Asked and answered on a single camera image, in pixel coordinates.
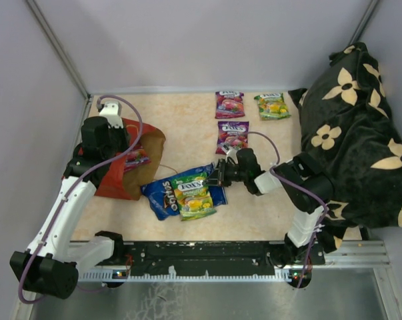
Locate green snack packet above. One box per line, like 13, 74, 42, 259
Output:
254, 93, 291, 121

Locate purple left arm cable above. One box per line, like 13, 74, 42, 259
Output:
17, 95, 145, 305

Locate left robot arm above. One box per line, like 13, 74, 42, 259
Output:
9, 115, 134, 304

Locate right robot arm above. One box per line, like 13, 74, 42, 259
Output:
204, 148, 335, 267

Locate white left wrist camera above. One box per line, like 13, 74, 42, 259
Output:
97, 101, 123, 129

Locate black floral blanket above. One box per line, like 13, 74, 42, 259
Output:
289, 42, 402, 253

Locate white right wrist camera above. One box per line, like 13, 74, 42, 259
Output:
221, 143, 237, 158

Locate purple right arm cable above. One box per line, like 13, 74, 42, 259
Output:
227, 131, 330, 290

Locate red paper bag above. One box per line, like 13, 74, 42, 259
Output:
95, 119, 166, 201

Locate blue snack packet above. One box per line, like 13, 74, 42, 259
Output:
141, 163, 228, 221

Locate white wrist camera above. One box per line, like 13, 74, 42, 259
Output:
97, 101, 123, 129
221, 143, 237, 158

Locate purple berries candy packet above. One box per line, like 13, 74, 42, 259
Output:
124, 149, 151, 172
215, 91, 245, 119
215, 121, 249, 155

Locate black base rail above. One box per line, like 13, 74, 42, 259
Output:
98, 241, 325, 277

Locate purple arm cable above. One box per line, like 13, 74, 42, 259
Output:
227, 131, 330, 290
17, 95, 145, 305

